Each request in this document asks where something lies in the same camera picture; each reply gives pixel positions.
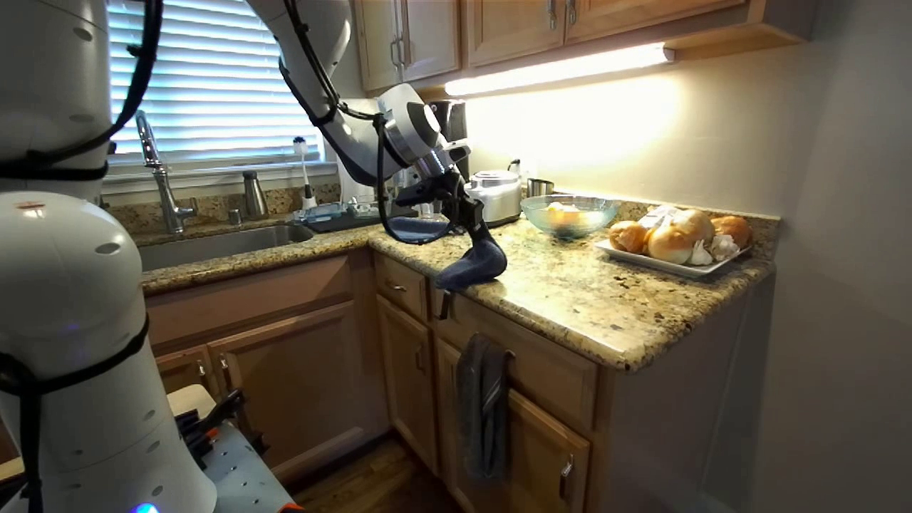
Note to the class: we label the chrome kitchen faucet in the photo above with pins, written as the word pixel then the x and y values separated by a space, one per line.
pixel 171 213

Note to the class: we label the wooden cabinet door left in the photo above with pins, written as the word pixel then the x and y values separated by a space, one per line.
pixel 409 374

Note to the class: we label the under cabinet light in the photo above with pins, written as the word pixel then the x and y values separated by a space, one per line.
pixel 561 69

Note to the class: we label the wooden drawer with towels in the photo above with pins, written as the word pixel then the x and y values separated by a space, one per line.
pixel 551 374

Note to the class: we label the glass fruit bowl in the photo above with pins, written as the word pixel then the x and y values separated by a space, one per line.
pixel 568 214

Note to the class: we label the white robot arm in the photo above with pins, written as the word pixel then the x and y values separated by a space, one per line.
pixel 81 387

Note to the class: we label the grey hanging towel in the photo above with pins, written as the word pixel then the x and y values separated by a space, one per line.
pixel 483 409

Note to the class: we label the white plate with bread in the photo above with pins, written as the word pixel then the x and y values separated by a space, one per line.
pixel 679 241

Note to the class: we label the steel kitchen sink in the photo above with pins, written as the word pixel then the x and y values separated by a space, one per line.
pixel 193 250

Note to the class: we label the wooden cabinet door right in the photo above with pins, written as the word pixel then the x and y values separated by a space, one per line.
pixel 544 466

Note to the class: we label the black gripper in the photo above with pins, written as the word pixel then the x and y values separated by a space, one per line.
pixel 457 206

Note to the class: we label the wooden sink cabinet door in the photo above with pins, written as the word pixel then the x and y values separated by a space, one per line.
pixel 310 387

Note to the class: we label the wooden upper cabinets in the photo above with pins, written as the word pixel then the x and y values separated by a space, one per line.
pixel 433 40

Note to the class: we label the blue towel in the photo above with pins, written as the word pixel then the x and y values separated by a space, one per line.
pixel 483 264
pixel 417 231

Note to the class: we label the wooden drawer with handle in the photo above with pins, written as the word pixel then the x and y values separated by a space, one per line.
pixel 403 285

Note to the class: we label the white window blinds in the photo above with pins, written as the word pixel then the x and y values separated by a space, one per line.
pixel 218 97

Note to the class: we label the folded blue towel on counter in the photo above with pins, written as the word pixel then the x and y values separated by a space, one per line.
pixel 417 231

